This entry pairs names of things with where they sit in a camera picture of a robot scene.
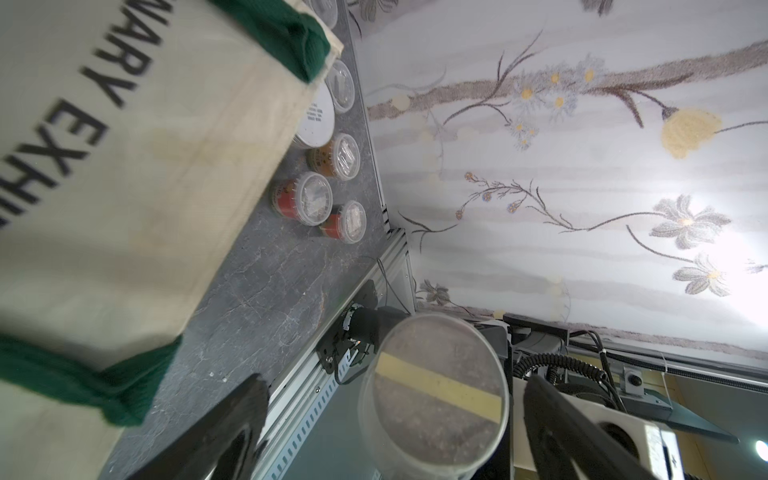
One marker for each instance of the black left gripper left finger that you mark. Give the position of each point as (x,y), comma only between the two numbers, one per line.
(224,444)

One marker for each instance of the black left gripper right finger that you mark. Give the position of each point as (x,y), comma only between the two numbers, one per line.
(563,442)

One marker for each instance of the yellow stripe lid jar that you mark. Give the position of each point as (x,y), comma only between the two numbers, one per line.
(434,402)

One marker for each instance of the clear jar brown contents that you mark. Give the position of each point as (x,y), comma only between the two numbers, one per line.
(340,158)

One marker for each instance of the clear jar grey contents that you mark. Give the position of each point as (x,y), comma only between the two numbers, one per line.
(340,83)

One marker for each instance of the clear purple label seed jar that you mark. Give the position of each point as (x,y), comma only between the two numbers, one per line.
(326,10)

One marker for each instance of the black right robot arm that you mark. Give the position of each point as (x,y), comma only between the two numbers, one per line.
(530,363)

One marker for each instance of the cream canvas tote bag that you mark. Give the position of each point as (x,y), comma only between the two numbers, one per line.
(136,139)

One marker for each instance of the small clear orange jar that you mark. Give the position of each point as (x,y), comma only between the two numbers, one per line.
(347,222)

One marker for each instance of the red green label jar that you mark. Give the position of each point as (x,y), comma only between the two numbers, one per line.
(307,199)

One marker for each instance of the white text label jar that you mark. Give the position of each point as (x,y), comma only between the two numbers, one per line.
(316,127)

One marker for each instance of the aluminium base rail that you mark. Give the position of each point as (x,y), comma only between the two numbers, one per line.
(305,391)

